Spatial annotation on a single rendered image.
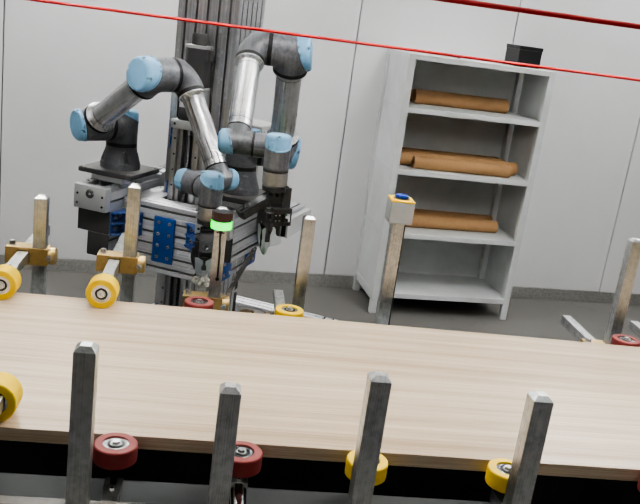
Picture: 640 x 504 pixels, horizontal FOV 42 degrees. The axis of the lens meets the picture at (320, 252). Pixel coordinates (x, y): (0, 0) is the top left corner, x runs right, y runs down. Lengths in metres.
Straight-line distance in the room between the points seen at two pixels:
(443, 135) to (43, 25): 2.46
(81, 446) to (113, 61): 3.77
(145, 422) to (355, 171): 3.75
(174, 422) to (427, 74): 3.89
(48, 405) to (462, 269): 4.21
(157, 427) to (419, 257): 4.01
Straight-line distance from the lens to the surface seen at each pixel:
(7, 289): 2.25
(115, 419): 1.69
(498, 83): 5.45
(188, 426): 1.67
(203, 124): 2.83
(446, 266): 5.60
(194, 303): 2.28
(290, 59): 2.74
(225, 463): 1.41
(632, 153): 5.99
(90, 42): 5.00
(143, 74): 2.80
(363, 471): 1.44
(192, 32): 3.24
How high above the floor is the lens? 1.71
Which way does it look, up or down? 16 degrees down
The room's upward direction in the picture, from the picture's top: 8 degrees clockwise
